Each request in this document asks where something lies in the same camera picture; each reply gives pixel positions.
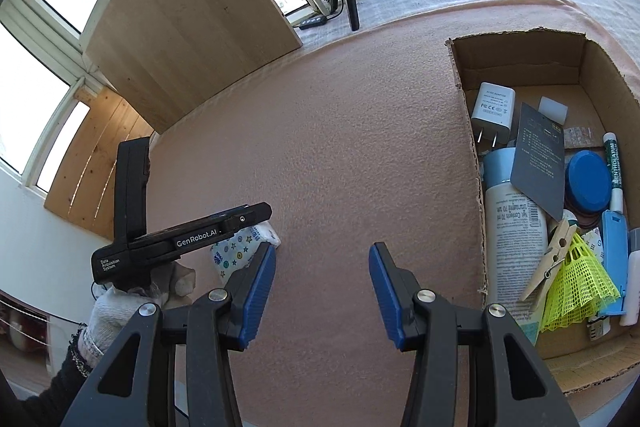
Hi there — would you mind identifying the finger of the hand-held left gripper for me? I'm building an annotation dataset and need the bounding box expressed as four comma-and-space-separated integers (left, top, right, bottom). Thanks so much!
207, 202, 273, 237

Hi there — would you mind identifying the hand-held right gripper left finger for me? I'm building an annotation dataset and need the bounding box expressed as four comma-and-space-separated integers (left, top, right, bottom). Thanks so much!
60, 243, 277, 427

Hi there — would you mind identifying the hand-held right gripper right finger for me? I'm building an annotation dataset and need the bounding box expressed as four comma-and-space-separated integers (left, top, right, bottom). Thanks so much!
368, 242, 581, 427

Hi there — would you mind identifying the patterned tissue pack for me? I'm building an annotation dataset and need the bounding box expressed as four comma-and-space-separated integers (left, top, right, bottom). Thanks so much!
210, 221, 281, 288

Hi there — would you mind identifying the white blue-capped spray bottle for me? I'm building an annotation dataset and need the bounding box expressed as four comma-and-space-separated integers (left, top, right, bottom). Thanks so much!
481, 147, 549, 348

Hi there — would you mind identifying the wooden clothespin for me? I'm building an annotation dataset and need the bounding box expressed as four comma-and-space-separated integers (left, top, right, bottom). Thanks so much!
520, 218, 579, 303

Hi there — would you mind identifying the yellow shuttlecock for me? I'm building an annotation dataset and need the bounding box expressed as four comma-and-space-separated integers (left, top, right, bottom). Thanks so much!
540, 232, 622, 333

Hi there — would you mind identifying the black card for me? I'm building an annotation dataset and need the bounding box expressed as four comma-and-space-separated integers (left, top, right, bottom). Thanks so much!
510, 102, 566, 222

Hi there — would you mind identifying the patterned lighter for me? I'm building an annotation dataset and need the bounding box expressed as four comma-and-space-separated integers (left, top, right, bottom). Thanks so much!
580, 227, 614, 341

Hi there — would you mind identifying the white charger plug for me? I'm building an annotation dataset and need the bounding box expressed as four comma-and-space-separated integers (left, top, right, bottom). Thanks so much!
470, 82, 516, 156

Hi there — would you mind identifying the blue round lid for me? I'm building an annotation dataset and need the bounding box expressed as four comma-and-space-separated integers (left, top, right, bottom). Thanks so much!
565, 150, 614, 218

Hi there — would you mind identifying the blue phone stand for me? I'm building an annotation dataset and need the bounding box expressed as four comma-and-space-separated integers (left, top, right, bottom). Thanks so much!
599, 209, 630, 316

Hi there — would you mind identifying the small white bottle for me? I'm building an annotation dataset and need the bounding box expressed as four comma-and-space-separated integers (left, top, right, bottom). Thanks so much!
620, 227, 640, 328

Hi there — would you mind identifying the translucent plastic cap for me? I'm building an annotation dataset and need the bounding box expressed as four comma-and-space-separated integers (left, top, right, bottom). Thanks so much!
539, 97, 569, 126

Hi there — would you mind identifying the green white lip balm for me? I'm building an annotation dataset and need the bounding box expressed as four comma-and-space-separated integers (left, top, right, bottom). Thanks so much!
602, 132, 627, 213

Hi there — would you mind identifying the cardboard box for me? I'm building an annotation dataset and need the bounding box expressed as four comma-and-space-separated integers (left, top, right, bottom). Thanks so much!
445, 29, 640, 396

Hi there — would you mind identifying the person's left forearm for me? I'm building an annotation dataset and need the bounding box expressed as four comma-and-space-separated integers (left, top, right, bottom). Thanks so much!
0, 327, 101, 427

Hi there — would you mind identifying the person's left hand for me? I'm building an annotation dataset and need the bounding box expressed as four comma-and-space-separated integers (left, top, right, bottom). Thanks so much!
82, 259, 197, 356

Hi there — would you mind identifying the wooden plank panel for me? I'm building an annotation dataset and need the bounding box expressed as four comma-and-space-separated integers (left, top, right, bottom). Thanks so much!
44, 86, 156, 241

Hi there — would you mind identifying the large wooden board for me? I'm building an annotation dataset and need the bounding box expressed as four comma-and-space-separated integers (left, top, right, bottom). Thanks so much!
80, 0, 304, 136

